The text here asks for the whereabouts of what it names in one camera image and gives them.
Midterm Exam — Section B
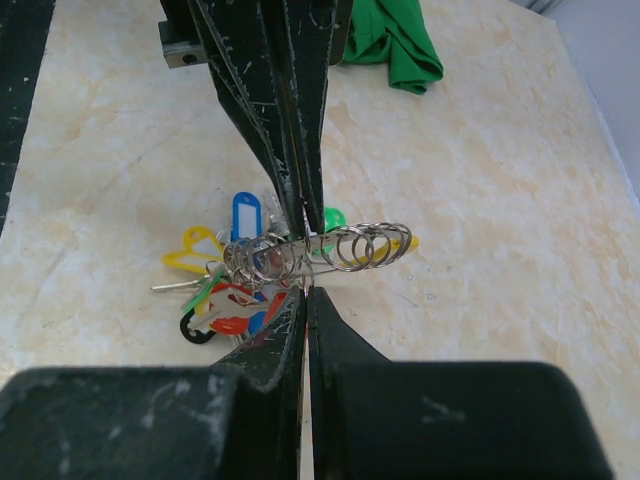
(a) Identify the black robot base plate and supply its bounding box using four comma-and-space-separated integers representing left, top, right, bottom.
0, 0, 56, 223

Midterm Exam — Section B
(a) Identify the green cloth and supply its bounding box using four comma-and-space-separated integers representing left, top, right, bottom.
343, 0, 445, 95

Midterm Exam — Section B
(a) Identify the bunch of tagged keys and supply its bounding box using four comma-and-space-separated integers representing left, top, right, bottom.
149, 191, 346, 346

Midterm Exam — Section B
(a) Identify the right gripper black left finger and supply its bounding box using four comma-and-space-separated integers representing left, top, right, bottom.
211, 287, 306, 479

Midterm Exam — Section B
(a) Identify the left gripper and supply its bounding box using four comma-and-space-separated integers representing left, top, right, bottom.
158, 0, 353, 235

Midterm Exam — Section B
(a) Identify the large metal keyring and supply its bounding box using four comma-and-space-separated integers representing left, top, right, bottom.
223, 222, 419, 289

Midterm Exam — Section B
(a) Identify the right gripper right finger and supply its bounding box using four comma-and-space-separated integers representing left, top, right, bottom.
307, 287, 398, 479

